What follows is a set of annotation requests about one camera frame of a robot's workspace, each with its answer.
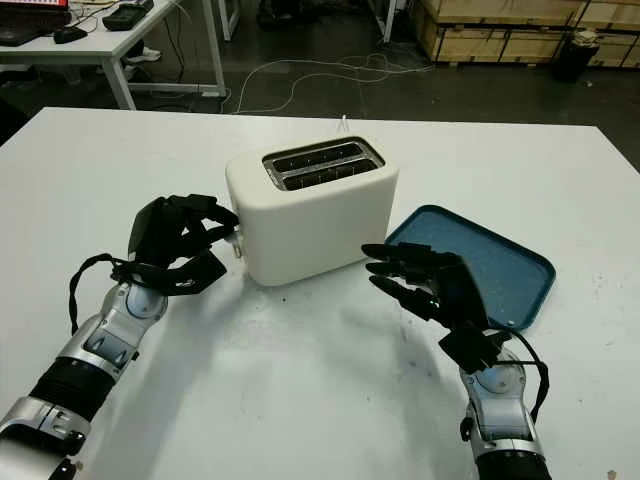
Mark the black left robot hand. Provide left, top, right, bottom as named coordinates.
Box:
left=126, top=192, right=241, bottom=271

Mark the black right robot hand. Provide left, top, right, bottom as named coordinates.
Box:
left=359, top=241, right=490, bottom=335

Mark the white two-slot toaster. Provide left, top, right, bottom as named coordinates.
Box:
left=224, top=134, right=401, bottom=288

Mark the blue rectangular tray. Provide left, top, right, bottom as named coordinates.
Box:
left=383, top=203, right=558, bottom=332

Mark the white shoe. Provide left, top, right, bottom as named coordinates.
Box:
left=121, top=41, right=162, bottom=65

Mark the black computer mouse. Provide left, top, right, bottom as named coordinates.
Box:
left=51, top=26, right=90, bottom=45

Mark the black handheld device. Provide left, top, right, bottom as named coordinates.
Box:
left=101, top=0, right=156, bottom=31

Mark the white table leg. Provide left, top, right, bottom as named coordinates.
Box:
left=216, top=0, right=242, bottom=42
left=366, top=0, right=402, bottom=45

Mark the wooden crate stack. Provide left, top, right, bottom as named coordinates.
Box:
left=409, top=0, right=640, bottom=67

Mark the black round bin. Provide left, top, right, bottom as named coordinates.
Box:
left=551, top=27, right=602, bottom=85

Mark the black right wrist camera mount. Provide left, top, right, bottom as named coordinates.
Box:
left=438, top=324, right=507, bottom=374

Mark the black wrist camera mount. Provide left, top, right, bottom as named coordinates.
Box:
left=438, top=324, right=507, bottom=374
left=161, top=248, right=229, bottom=298

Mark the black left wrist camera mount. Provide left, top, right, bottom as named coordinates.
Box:
left=161, top=248, right=229, bottom=298

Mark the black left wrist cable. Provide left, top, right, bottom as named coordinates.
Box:
left=67, top=252, right=171, bottom=337

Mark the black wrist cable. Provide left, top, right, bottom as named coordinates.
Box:
left=67, top=252, right=171, bottom=337
left=492, top=327, right=550, bottom=429

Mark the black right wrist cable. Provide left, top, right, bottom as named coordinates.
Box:
left=492, top=327, right=550, bottom=429

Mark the black hanging cable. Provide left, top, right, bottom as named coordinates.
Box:
left=163, top=0, right=202, bottom=92

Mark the white metal-frame desk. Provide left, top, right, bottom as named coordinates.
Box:
left=0, top=0, right=232, bottom=111

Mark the white cable on floor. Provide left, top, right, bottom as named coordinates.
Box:
left=233, top=51, right=432, bottom=115

